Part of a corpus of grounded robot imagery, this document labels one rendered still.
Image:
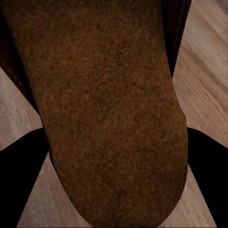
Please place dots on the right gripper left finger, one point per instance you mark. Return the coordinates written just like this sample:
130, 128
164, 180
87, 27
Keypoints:
20, 164

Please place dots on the sandal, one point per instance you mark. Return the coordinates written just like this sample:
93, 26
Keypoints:
99, 74

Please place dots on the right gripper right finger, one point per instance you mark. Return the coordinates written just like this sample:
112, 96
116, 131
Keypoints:
208, 160

